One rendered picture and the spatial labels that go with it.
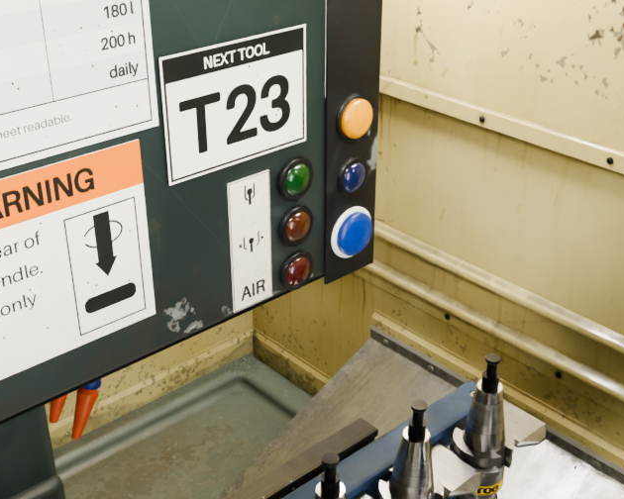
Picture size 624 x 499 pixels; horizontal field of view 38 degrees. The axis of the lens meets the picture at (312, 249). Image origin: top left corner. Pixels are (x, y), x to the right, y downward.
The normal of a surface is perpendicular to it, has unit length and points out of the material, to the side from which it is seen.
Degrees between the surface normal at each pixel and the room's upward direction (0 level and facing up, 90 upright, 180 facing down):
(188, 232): 90
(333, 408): 24
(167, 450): 0
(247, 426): 0
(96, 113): 90
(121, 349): 90
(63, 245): 90
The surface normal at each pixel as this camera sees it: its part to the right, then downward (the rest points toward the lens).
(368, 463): 0.00, -0.88
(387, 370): -0.30, -0.67
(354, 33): 0.67, 0.36
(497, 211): -0.74, 0.32
